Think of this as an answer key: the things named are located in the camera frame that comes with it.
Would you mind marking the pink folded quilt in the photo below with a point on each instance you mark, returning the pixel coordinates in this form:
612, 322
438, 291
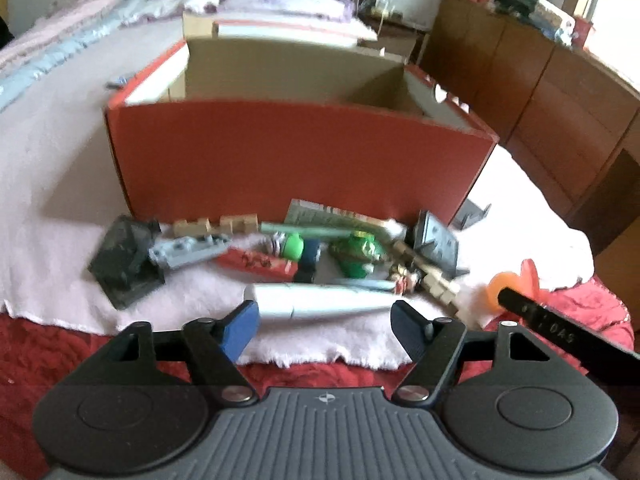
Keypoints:
60, 20

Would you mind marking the light grey studded toy plate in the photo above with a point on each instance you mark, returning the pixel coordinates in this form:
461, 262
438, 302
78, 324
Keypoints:
192, 251

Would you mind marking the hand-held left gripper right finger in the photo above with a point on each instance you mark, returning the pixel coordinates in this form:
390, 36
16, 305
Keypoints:
405, 330

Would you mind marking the green stick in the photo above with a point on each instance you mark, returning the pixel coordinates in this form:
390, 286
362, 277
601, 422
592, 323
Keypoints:
310, 230

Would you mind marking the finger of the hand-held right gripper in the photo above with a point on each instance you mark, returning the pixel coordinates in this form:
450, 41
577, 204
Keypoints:
565, 332

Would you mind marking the bright window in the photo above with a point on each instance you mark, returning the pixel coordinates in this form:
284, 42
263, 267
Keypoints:
615, 10

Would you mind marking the notched wooden bar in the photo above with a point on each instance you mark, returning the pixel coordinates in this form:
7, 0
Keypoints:
237, 223

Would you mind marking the wooden nightstand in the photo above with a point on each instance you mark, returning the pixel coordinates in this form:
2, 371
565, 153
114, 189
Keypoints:
395, 35

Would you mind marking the brown wooden cabinet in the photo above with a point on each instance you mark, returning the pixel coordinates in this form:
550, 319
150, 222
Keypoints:
560, 110

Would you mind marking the pale pink fleece blanket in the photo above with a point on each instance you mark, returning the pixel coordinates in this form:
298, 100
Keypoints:
60, 185

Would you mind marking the red cardboard shoe box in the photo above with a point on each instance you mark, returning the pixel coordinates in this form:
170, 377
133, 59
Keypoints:
300, 165

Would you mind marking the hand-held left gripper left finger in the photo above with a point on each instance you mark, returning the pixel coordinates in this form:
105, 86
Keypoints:
240, 330

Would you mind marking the green round toy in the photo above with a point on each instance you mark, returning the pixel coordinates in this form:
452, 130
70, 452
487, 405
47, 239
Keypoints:
291, 246

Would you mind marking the green printed tube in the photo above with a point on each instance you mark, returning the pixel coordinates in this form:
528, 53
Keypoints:
330, 214

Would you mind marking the dark grey plastic base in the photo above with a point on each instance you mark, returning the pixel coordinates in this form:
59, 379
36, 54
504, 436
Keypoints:
125, 260

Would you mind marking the white frilled pillow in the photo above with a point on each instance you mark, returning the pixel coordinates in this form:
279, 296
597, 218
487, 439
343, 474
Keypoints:
185, 1

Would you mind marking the green turtle toy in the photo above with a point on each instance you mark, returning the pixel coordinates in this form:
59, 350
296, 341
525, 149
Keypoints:
357, 255

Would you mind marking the red quilt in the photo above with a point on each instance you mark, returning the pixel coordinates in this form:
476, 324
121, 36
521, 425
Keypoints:
60, 355

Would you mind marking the small grey clip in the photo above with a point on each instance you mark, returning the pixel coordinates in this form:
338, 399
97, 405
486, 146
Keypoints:
119, 81

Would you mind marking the small toy figure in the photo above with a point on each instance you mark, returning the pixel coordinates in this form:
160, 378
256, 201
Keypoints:
406, 280

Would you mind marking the orange plastic suction toy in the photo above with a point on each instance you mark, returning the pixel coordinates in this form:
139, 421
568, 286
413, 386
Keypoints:
497, 292

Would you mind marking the black metal bracket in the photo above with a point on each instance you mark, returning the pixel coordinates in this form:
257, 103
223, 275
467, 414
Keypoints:
472, 215

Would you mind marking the white silver tube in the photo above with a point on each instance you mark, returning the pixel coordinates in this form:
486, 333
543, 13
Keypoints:
320, 301

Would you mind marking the light blue stick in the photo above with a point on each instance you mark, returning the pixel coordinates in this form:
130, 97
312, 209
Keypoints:
365, 283

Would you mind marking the red flat packet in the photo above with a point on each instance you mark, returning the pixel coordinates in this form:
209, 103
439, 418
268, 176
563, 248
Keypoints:
252, 262

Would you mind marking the blue and black toy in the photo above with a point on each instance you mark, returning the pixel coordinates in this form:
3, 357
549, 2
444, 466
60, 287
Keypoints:
307, 257

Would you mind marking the dark grey square frame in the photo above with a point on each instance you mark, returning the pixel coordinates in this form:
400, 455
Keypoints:
437, 242

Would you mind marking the wooden interlocking puzzle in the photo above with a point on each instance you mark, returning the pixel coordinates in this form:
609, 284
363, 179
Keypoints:
435, 280

